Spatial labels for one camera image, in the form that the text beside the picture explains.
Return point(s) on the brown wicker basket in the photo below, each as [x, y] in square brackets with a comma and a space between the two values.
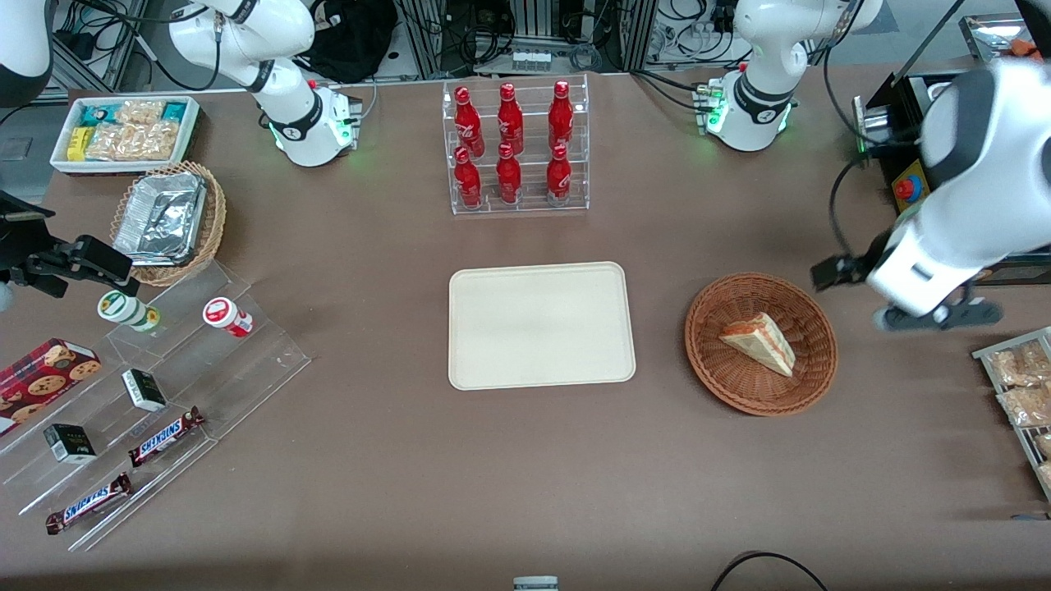
[739, 386]

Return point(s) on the triangle sandwich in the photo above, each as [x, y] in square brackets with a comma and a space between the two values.
[764, 345]

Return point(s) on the white snack bin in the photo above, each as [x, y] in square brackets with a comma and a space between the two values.
[59, 164]

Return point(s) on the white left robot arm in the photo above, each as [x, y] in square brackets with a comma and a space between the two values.
[755, 98]

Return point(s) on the red cola bottle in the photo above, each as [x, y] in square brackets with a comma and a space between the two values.
[510, 123]
[469, 123]
[561, 119]
[558, 180]
[509, 180]
[468, 185]

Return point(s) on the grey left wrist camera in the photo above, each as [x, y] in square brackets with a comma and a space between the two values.
[936, 316]

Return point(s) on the clear acrylic bottle rack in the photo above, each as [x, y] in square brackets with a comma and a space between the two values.
[534, 176]

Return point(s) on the metal snack rack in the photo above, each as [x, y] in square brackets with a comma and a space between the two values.
[985, 355]

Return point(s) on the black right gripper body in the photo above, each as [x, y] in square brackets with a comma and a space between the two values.
[23, 244]

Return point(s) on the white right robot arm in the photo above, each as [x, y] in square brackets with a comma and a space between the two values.
[296, 123]

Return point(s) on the beige rectangular tray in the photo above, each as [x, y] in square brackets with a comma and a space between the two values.
[542, 328]

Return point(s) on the clear pastry pack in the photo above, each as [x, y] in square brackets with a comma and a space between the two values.
[1045, 474]
[1043, 446]
[1022, 365]
[1026, 406]

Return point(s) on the teal snack pack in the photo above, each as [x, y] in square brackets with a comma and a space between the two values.
[98, 115]
[174, 111]

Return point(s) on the red cookie box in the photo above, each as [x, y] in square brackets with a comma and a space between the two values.
[41, 377]

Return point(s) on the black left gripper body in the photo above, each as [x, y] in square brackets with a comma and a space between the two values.
[860, 264]

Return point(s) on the white power strip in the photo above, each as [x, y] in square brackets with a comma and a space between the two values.
[530, 59]

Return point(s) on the tan wicker basket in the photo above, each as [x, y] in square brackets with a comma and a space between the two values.
[212, 222]

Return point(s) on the green lid cup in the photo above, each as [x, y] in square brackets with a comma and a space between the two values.
[123, 308]

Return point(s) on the red sausage skewer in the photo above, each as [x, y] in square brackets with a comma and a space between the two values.
[1025, 47]

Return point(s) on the silver foil tray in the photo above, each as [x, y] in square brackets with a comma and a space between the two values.
[160, 217]

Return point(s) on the large clear cracker pack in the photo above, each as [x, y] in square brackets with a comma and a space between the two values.
[131, 141]

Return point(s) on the black food warmer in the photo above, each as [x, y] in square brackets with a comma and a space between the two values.
[899, 107]

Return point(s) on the black bag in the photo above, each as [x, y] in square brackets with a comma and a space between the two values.
[353, 41]

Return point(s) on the red lid cup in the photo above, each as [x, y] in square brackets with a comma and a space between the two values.
[223, 314]

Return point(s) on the clear acrylic step display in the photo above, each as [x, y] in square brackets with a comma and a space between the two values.
[205, 377]

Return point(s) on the small dark box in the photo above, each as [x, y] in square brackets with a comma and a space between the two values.
[70, 443]
[144, 390]

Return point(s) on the snickers bar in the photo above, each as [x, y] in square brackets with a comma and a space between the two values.
[89, 503]
[164, 437]

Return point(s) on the yellow snack pack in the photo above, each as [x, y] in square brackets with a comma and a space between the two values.
[78, 145]

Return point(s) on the grey device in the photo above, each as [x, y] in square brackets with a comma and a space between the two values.
[535, 584]

